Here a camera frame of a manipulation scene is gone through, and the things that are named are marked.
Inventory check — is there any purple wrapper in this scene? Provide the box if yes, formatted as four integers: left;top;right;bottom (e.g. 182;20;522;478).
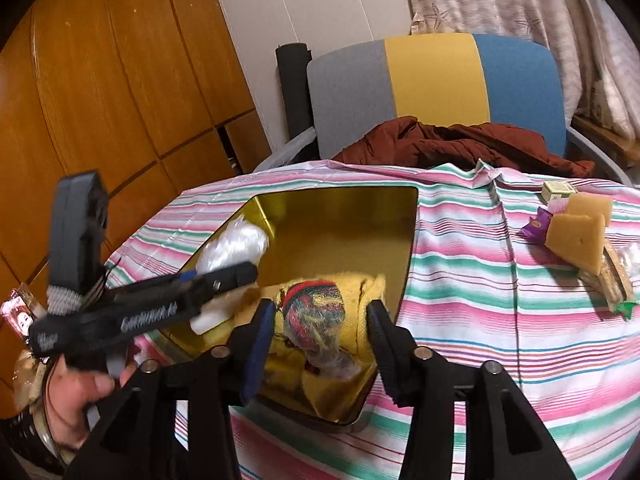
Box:
520;207;553;243

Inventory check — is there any person's left hand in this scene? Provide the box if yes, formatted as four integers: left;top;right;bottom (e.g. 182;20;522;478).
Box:
46;359;137;450

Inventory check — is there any red snack packet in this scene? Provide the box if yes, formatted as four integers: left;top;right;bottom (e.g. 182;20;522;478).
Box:
0;285;46;346

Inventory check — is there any grey yellow blue chair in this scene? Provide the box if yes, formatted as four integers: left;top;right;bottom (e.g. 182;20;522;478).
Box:
252;33;633;186

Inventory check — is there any gold metal tin box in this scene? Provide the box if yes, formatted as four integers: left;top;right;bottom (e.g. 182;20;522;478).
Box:
165;186;420;433

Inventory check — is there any white foam block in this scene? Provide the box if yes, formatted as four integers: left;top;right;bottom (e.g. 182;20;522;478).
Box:
190;287;251;336

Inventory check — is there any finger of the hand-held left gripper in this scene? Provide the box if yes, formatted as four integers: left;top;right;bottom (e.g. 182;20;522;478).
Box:
162;269;202;287
192;261;259;311

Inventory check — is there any striped tablecloth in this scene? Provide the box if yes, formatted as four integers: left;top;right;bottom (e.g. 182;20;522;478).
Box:
102;159;640;480

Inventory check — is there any tan wafer snack bar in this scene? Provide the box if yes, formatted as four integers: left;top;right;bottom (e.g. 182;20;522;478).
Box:
580;240;635;306

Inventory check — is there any brown jacket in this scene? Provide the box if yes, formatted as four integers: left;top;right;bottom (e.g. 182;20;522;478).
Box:
332;116;596;178

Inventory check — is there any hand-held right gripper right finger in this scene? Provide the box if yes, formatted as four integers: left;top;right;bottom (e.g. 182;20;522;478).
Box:
366;299;581;480

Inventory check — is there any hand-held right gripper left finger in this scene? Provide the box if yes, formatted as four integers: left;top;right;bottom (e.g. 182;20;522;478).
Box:
65;299;278;480

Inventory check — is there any wooden wardrobe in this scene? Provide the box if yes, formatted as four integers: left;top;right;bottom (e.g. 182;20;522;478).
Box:
0;0;273;421

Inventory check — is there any black rolled mat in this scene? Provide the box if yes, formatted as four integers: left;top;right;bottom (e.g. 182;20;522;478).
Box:
276;42;316;146

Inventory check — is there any low wooden table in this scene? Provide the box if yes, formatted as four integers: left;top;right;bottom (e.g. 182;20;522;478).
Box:
570;112;640;168

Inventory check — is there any crumpled white plastic bag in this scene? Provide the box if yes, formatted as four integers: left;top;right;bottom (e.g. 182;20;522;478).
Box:
197;214;271;273

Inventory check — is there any colourful mesh bag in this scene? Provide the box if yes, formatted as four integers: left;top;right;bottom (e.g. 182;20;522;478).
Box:
275;280;363;378

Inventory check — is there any clear snack bag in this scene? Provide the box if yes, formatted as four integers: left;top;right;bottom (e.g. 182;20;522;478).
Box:
14;349;48;403

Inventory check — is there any yellow sponge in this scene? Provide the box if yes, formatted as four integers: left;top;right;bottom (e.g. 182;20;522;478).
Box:
565;193;613;226
544;212;607;273

